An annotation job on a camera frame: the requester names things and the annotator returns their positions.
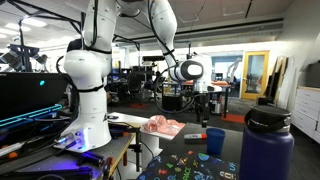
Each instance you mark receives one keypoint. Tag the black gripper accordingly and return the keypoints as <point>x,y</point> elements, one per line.
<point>202,108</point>

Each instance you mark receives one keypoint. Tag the orange white Sharpie marker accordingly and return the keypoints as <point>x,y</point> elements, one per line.
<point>195,136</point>

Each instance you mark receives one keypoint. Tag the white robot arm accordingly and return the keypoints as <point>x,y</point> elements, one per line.
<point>90,66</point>

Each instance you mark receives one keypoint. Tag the blue plastic cup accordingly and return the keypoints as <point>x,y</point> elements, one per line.
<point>215,140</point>

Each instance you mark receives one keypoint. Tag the black space pattern cloth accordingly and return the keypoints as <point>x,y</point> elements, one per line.
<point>189,166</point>

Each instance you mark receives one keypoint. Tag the pink crumpled cloth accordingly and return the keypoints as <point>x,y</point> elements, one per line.
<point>160,124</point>

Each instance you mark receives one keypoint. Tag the dark blue water bottle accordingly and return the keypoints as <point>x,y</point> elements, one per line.
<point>267,144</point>

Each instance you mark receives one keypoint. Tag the yellow framed door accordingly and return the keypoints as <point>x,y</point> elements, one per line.
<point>254,78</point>

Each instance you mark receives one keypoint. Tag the white drawer cabinet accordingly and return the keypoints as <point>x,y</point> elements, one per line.
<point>306,112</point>

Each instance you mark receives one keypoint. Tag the black computer monitor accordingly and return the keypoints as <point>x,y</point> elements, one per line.
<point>24,92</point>

